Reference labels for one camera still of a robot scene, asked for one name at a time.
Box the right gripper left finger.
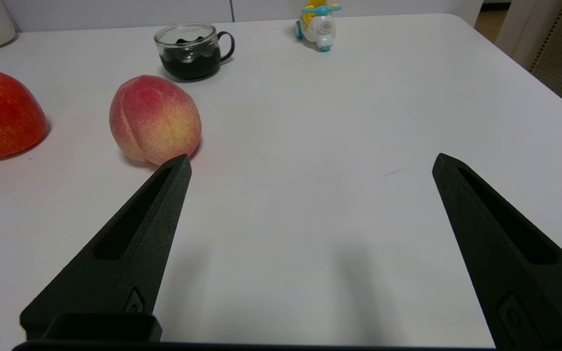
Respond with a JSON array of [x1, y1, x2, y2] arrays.
[[20, 154, 192, 342]]

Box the red apple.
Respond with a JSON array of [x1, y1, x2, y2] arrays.
[[0, 69, 47, 160]]

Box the yellow duck scooter toy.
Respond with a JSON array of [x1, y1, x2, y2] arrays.
[[295, 0, 341, 52]]

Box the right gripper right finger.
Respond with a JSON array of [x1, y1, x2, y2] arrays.
[[432, 153, 562, 351]]

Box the pink peach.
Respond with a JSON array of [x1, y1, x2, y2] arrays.
[[109, 75, 202, 165]]

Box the glass cup with black liquid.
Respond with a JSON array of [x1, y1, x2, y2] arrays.
[[154, 23, 235, 80]]

